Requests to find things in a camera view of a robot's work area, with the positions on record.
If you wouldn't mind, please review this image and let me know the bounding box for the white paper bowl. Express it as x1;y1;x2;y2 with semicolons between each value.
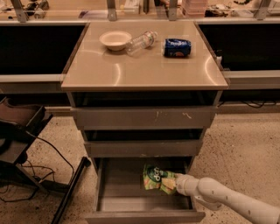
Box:
99;31;132;51

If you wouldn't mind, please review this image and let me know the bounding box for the grey drawer cabinet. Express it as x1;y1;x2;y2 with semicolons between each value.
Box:
60;20;229;170

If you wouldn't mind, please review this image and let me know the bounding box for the green rice chip bag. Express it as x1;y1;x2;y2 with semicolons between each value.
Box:
143;164;176;191

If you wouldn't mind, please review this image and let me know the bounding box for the black cart with tray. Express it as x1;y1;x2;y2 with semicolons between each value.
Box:
0;97;53;193

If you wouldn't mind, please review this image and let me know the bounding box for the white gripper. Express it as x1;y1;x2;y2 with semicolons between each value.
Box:
161;174;200;196

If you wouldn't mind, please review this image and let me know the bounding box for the black cart leg bar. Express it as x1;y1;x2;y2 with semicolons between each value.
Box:
51;157;91;224

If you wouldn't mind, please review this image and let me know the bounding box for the bottom grey drawer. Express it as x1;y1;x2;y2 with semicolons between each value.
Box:
85;157;205;224

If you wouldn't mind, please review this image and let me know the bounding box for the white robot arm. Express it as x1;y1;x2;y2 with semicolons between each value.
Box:
162;174;280;224

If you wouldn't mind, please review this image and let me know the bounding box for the top grey drawer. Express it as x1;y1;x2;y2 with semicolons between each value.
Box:
71;106;216;130

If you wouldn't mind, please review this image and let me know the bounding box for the middle grey drawer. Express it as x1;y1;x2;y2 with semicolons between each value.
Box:
84;140;202;158

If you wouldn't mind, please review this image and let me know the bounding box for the grey drawer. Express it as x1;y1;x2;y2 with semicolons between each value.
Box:
85;157;205;224
84;140;202;158
71;106;216;130

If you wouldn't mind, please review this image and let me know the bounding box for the black floor cable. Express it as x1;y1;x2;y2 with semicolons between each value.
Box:
0;130;75;204

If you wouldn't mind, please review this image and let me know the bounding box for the clear plastic water bottle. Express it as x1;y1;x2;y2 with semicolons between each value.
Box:
125;31;158;56

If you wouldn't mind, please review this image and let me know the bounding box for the blue soda can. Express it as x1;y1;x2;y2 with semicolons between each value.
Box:
163;38;192;58

